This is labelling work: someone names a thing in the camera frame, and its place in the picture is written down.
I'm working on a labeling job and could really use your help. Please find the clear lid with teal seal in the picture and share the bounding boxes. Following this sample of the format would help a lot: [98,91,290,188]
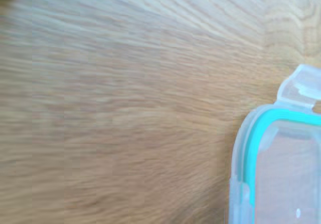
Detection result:
[229,63,321,224]

